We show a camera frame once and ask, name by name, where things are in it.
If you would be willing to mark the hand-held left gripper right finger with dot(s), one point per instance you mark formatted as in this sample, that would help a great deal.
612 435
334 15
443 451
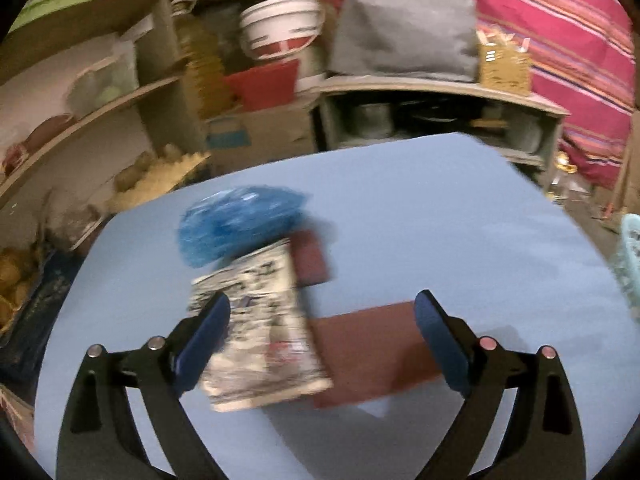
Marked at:
440 345

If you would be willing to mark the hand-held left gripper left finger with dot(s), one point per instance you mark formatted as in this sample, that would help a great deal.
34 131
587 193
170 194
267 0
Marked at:
202 345

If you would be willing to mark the white patterned snack packet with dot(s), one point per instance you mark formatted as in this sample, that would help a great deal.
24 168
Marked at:
260 330

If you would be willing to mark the blue plastic bag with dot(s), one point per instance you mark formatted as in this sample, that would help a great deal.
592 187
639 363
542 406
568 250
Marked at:
235 225

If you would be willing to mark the small dark red card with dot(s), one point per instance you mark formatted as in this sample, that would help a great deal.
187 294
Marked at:
312 260

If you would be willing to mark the light blue plastic basket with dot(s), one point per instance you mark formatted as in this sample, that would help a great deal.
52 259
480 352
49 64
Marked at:
627 265

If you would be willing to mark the dark blue plastic crate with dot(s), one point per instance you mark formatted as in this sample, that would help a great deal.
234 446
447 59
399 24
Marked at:
35 310

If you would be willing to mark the yellow egg tray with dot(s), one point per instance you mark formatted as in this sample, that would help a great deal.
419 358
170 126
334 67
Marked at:
160 177

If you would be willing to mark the wicker basket of potatoes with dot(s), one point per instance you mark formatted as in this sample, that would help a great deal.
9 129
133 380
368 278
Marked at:
15 280

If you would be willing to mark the cardboard box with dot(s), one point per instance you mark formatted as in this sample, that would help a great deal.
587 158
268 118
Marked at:
260 140

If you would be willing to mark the low wooden cabinet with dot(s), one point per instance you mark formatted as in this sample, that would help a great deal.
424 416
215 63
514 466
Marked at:
440 92

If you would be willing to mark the wooden shelf unit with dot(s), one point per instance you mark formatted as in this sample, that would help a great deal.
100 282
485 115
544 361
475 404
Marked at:
75 125

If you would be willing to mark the red plastic basin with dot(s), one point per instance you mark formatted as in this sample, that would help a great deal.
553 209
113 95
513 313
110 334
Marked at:
262 85

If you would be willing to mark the yellow oil bottle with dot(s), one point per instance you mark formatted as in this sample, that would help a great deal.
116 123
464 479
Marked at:
205 70

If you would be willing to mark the clear plastic container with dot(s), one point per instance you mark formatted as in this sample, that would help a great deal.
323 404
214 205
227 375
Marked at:
102 85

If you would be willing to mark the yellow utensil holder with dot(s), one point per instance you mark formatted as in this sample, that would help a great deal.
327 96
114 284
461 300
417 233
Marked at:
505 67

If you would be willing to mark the red striped curtain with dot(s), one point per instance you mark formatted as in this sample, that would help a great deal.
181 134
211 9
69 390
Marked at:
575 60

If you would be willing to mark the grey fabric bag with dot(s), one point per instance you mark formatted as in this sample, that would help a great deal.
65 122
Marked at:
405 30

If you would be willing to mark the white plastic bucket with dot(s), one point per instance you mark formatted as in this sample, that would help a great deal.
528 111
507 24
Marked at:
280 25

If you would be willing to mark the green plastic tray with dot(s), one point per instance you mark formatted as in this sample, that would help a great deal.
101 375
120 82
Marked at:
50 5

